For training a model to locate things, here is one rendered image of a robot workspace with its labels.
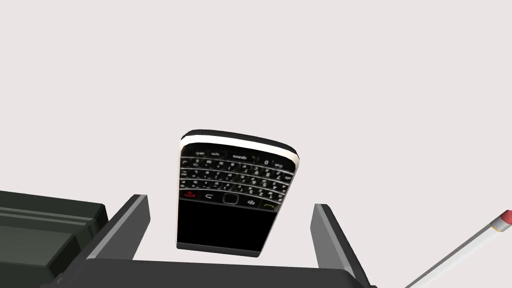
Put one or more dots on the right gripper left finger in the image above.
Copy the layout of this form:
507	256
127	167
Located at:
120	232

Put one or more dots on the black keyboard phone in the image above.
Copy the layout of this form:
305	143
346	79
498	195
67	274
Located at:
232	192

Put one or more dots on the dark green box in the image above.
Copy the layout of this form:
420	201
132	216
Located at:
44	236

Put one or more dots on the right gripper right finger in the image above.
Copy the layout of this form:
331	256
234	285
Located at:
330	240

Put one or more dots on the white pencil with red eraser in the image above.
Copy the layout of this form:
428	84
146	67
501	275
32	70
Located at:
464	252

